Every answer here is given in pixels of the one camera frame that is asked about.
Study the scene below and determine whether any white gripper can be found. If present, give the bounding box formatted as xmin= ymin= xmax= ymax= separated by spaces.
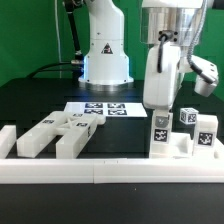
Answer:
xmin=143 ymin=43 xmax=181 ymax=128

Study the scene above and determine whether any white chair seat plate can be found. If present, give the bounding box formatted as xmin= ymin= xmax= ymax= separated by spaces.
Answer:
xmin=149 ymin=133 xmax=224 ymax=159

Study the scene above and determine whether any white chair back frame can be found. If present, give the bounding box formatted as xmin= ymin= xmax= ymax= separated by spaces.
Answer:
xmin=17 ymin=111 xmax=106 ymax=159

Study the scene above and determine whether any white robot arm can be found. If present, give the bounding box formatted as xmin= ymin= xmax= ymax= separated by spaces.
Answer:
xmin=79 ymin=0 xmax=218 ymax=116

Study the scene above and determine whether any white marker sheet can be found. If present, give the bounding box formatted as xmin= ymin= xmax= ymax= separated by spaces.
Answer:
xmin=64 ymin=102 xmax=147 ymax=117

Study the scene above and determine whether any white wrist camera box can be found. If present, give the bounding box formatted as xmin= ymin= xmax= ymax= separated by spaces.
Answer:
xmin=192 ymin=56 xmax=219 ymax=97

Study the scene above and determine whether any white U-shaped fence frame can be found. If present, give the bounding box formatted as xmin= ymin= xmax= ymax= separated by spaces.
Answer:
xmin=0 ymin=125 xmax=224 ymax=184

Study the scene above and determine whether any grey hose cable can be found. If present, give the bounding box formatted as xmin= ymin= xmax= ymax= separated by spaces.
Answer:
xmin=186 ymin=0 xmax=218 ymax=84

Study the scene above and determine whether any black cable on table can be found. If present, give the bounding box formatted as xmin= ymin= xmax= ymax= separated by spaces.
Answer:
xmin=26 ymin=61 xmax=84 ymax=80

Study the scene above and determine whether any black camera stand pole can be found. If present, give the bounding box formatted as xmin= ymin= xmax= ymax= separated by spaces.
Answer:
xmin=63 ymin=0 xmax=83 ymax=60

